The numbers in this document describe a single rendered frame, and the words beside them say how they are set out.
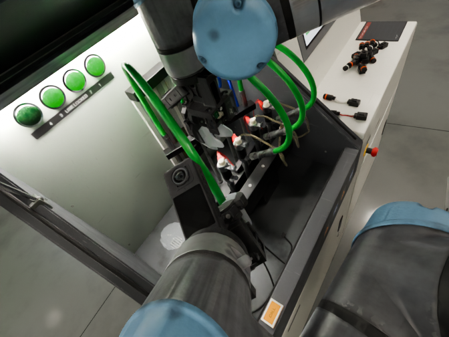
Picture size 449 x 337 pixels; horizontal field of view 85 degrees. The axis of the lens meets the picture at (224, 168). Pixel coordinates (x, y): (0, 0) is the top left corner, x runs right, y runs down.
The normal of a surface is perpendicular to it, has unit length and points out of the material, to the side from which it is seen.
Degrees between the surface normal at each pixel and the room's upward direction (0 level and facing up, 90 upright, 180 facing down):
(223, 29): 91
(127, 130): 90
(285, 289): 0
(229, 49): 90
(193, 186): 19
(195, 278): 49
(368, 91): 0
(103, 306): 0
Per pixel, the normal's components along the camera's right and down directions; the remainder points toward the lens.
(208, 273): 0.22, -0.97
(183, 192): -0.36, -0.32
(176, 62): -0.10, 0.79
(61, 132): 0.80, 0.31
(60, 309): -0.26, -0.61
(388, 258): -0.73, -0.66
